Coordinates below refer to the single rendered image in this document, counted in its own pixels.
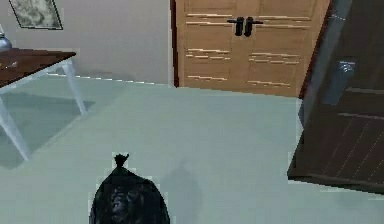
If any light wooden double door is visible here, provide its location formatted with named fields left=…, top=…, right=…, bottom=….
left=174, top=0, right=331, bottom=99

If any black tied garbage bag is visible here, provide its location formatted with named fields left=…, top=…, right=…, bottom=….
left=88, top=153, right=171, bottom=224

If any dark brown open door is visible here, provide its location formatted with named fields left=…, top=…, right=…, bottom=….
left=287, top=0, right=384, bottom=195

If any brown table with white legs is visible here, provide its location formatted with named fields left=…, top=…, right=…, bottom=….
left=0, top=48, right=88, bottom=162

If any framed grey picture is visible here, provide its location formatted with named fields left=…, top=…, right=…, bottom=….
left=8, top=0, right=64, bottom=31

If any grey round vessel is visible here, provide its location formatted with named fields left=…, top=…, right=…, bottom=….
left=0, top=23, right=13, bottom=53

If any black door handle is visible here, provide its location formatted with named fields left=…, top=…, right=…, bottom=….
left=226, top=16, right=245, bottom=37
left=244, top=16, right=264, bottom=38

